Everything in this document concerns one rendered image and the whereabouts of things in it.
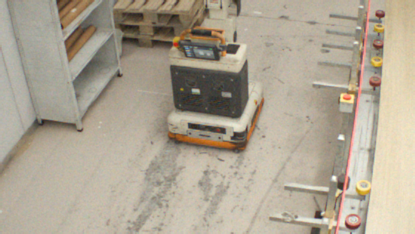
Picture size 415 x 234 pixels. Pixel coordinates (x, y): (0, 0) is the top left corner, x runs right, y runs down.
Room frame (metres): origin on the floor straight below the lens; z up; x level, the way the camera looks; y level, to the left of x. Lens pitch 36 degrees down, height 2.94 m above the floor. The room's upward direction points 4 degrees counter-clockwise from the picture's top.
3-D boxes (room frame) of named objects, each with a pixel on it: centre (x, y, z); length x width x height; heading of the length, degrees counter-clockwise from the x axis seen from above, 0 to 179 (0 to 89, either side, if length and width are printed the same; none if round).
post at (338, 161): (2.13, -0.65, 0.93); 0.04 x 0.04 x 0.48; 71
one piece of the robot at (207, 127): (3.50, 0.00, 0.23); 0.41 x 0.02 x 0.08; 70
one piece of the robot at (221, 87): (3.73, -0.06, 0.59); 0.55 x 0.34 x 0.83; 70
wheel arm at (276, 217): (1.88, -0.48, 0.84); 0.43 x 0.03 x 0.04; 71
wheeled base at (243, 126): (3.81, -0.10, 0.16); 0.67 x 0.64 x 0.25; 160
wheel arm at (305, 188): (2.11, -0.59, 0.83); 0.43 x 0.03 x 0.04; 71
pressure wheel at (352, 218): (1.82, -0.66, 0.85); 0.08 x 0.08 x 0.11
